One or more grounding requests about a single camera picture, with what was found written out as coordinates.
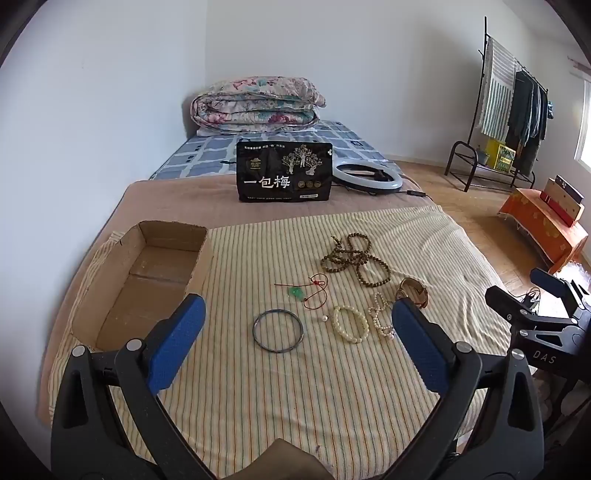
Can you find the yellow box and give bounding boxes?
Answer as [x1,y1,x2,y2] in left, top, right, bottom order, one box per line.
[484,139,517,172]

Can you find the window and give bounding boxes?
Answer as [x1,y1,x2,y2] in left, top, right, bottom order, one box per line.
[575,69,591,167]

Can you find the dark flat box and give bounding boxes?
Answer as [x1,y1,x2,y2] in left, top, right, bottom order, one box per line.
[554,174,586,204]

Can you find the black snack bag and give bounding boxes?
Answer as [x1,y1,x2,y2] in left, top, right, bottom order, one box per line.
[235,140,334,203]

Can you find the orange cloth covered table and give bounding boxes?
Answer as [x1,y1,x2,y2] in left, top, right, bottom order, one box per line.
[499,187,589,275]

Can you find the brown blanket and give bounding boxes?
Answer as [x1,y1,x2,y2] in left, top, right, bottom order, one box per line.
[37,178,458,425]

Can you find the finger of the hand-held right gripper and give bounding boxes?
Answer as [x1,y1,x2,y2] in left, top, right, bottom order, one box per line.
[530,268,578,304]
[485,286,541,331]

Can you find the thin metal bangle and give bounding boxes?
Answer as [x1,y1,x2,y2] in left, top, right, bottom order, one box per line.
[252,309,304,355]

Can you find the striped hanging towel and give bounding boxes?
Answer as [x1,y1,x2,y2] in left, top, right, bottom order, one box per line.
[478,37,518,139]

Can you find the white ring light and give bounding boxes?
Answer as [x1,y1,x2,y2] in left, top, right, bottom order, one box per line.
[333,161,406,193]

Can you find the blue denim hanging garment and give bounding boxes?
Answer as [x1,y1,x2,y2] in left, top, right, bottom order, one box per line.
[526,78,551,145]

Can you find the black metal clothes rack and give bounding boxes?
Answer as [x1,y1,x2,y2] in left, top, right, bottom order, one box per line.
[444,16,550,192]

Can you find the brown wooden bead necklace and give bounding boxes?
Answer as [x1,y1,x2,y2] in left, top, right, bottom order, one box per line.
[320,233,392,289]

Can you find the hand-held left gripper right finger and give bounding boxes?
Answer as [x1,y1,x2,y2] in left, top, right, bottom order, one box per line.
[392,299,546,480]

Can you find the folded floral quilt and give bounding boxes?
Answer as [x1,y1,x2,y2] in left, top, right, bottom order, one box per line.
[191,76,327,137]

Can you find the green jade pendant red cord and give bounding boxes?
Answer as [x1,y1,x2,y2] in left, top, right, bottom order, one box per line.
[274,273,329,309]

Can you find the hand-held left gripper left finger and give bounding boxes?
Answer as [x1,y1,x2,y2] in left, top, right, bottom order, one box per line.
[51,293,218,480]

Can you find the blue checked bed sheet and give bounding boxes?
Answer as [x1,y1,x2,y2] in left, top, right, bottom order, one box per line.
[148,120,407,181]

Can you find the dark green hanging garment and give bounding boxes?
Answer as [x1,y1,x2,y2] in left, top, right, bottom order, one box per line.
[505,69,534,148]

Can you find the cream bead bracelet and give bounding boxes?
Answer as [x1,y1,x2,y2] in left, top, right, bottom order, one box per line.
[331,305,370,343]

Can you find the small pearl bracelet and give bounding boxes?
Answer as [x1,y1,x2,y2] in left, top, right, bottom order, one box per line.
[368,293,398,339]

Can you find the tan cardboard box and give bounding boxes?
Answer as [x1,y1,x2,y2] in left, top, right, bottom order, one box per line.
[540,178,585,227]

